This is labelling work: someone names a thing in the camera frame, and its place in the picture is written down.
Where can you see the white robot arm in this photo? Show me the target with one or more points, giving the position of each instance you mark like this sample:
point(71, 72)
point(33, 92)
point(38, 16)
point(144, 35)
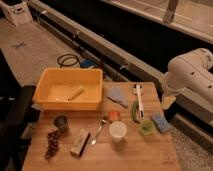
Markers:
point(190, 70)

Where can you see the small metal cup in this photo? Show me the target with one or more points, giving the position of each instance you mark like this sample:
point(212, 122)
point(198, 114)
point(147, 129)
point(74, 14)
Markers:
point(61, 122)

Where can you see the blue cloth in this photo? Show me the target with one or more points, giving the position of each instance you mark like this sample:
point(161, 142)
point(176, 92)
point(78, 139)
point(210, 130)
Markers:
point(116, 95)

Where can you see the yellow corn cob toy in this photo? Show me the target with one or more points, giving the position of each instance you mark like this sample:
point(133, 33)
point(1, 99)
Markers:
point(77, 92)

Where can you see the blue object on floor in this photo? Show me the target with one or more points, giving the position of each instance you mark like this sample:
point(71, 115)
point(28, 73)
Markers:
point(87, 64)

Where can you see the orange toy fruit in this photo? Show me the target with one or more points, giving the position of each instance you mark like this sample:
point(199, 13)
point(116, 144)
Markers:
point(114, 116)

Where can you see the yellow plastic bin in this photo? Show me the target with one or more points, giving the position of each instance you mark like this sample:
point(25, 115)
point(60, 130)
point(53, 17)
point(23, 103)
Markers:
point(56, 85)

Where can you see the blue sponge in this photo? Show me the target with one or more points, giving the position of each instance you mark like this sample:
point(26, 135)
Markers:
point(161, 123)

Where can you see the purple grape bunch toy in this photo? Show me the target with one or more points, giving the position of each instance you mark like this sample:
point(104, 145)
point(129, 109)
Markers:
point(53, 143)

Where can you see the black chair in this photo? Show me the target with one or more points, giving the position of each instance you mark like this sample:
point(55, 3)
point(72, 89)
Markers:
point(15, 102)

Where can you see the white storage box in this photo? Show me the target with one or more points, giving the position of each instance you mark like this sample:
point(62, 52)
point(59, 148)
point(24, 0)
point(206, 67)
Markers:
point(17, 14)

